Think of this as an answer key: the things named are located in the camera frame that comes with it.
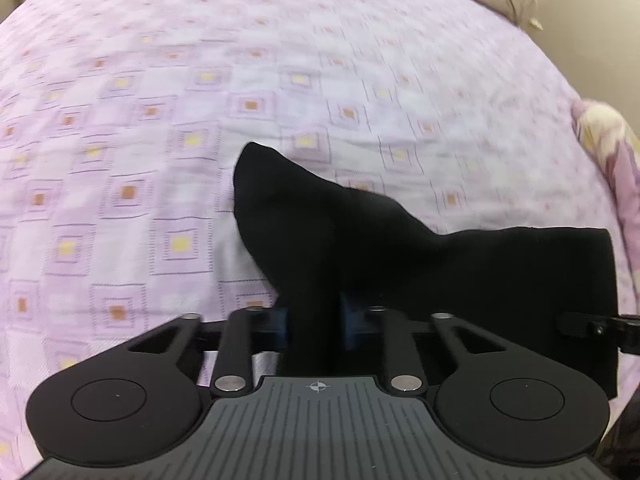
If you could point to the black pants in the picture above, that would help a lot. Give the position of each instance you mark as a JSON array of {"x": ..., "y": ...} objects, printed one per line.
[{"x": 350, "y": 240}]

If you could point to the purple floral quilt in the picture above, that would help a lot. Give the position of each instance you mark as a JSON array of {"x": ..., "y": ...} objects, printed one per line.
[{"x": 612, "y": 160}]

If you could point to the purple checked bedsheet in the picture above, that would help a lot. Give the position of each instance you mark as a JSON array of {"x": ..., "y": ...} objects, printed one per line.
[{"x": 250, "y": 75}]

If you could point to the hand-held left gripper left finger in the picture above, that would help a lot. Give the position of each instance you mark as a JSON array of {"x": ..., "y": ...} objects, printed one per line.
[{"x": 280, "y": 329}]

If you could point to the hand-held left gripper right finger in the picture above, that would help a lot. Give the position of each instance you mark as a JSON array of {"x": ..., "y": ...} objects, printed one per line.
[{"x": 351, "y": 329}]

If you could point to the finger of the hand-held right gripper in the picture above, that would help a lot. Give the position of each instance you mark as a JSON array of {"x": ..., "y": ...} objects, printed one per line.
[{"x": 585, "y": 324}]

